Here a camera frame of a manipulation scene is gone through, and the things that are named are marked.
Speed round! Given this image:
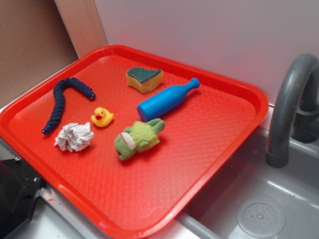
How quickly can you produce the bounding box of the wooden board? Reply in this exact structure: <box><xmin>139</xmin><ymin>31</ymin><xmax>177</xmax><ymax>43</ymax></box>
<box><xmin>54</xmin><ymin>0</ymin><xmax>109</xmax><ymax>58</ymax></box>

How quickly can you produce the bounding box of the crumpled white paper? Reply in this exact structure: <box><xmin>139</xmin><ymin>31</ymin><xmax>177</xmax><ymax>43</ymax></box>
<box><xmin>54</xmin><ymin>122</ymin><xmax>94</xmax><ymax>152</ymax></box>

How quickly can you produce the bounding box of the dark blue braided rope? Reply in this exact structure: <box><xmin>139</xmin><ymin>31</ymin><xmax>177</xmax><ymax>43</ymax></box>
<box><xmin>41</xmin><ymin>77</ymin><xmax>96</xmax><ymax>135</ymax></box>

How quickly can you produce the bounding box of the grey toy sink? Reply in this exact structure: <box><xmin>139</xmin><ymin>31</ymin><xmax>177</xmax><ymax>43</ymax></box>
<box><xmin>177</xmin><ymin>127</ymin><xmax>319</xmax><ymax>239</ymax></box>

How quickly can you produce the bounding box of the green plush toy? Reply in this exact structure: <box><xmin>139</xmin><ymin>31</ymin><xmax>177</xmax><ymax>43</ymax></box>
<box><xmin>114</xmin><ymin>118</ymin><xmax>165</xmax><ymax>161</ymax></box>

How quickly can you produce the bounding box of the red plastic tray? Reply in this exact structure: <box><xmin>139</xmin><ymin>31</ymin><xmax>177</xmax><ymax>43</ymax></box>
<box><xmin>0</xmin><ymin>45</ymin><xmax>268</xmax><ymax>239</ymax></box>

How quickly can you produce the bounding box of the grey toy faucet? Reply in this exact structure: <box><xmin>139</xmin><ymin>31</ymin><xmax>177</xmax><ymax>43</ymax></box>
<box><xmin>266</xmin><ymin>53</ymin><xmax>319</xmax><ymax>168</ymax></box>

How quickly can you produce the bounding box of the yellow rubber duck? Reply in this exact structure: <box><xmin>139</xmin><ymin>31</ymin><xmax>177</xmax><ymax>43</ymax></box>
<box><xmin>91</xmin><ymin>107</ymin><xmax>114</xmax><ymax>127</ymax></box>

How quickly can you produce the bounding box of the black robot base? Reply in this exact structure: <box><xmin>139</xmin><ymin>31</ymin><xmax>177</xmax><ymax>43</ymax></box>
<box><xmin>0</xmin><ymin>159</ymin><xmax>43</xmax><ymax>239</ymax></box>

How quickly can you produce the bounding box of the blue plastic bottle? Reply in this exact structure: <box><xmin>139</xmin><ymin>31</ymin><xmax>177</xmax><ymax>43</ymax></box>
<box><xmin>137</xmin><ymin>78</ymin><xmax>200</xmax><ymax>122</ymax></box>

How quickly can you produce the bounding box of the green and yellow sponge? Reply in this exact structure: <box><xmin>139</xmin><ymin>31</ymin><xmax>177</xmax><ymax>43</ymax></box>
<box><xmin>126</xmin><ymin>67</ymin><xmax>164</xmax><ymax>94</ymax></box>

